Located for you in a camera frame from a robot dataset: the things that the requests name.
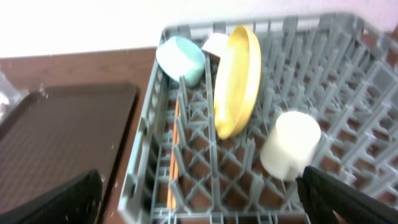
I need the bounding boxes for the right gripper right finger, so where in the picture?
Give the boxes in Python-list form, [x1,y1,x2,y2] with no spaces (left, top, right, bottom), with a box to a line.
[296,166,397,224]

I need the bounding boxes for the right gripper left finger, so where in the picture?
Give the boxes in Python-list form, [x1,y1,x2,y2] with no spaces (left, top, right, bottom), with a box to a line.
[1,169,103,224]

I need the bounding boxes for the pale green cup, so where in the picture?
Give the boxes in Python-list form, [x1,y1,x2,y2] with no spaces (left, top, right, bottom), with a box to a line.
[260,111,322,181]

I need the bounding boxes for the yellow plate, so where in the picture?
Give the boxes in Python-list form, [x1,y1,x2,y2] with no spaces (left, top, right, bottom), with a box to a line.
[213,26,262,139]

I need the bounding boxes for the light blue bowl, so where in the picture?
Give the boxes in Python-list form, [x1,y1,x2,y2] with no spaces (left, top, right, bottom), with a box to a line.
[155,36,205,86]

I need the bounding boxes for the white bowl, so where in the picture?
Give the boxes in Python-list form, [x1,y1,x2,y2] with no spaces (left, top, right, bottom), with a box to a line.
[201,33,229,58]

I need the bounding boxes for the grey dishwasher rack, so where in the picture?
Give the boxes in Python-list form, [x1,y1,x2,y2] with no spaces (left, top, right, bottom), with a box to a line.
[118,13,397,223]

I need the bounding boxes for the dark brown serving tray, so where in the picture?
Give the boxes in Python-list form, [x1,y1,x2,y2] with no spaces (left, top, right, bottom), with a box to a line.
[1,82,138,213]

